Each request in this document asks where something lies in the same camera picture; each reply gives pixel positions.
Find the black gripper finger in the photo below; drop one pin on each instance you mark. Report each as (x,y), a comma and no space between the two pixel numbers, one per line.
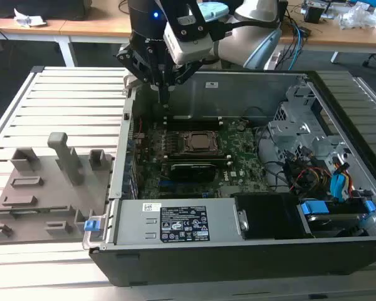
(183,73)
(138,67)

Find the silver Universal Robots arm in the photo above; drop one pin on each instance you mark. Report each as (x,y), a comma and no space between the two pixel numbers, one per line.
(238,44)

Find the black RAM slot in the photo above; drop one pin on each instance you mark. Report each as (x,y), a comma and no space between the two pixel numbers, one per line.
(220,119)
(228,158)

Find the white case sticker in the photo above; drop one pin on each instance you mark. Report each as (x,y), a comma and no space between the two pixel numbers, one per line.
(212,85)

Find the CPU with metal top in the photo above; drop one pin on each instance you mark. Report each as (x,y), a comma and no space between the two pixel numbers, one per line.
(203,141)

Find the CPU socket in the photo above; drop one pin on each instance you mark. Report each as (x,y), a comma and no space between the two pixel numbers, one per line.
(183,150)

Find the silver coin battery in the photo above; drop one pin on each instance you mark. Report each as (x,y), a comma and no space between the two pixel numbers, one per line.
(240,127)

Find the white power strip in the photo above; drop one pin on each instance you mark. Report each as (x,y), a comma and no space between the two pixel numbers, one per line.
(272,61)

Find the green motherboard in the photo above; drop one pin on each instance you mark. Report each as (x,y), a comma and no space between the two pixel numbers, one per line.
(238,147)

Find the black graphics card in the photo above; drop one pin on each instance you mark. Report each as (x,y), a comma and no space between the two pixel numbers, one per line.
(192,172)

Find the wooden desk white legs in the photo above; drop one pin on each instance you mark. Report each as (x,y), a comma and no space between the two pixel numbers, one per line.
(332,37)
(34,29)

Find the crumpled white paper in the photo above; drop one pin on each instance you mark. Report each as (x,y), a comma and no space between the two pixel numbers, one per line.
(29,18)

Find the silver drive cage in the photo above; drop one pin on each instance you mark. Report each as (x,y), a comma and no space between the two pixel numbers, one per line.
(288,128)

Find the tall black box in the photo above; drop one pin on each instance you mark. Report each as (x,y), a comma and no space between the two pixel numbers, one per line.
(283,9)

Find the small black device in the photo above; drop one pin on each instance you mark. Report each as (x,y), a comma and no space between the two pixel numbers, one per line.
(313,14)

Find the grey power supply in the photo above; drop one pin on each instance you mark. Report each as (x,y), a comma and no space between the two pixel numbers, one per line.
(138,219)

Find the grey parts rack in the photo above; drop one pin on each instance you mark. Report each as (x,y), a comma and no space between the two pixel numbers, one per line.
(50,194)

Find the blue case latch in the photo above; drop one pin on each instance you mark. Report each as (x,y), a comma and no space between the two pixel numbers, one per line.
(91,225)

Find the black fan shroud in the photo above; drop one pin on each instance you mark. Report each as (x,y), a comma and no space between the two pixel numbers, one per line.
(266,216)

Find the clear plastic bag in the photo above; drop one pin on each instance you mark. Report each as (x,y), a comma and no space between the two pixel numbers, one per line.
(358,15)

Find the hard disk in blue carrier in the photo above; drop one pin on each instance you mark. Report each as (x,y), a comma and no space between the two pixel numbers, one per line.
(315,208)

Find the black open PC case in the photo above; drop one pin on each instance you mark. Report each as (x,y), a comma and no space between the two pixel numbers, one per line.
(206,266)

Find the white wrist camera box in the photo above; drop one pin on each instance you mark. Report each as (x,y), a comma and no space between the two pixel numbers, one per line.
(191,50)

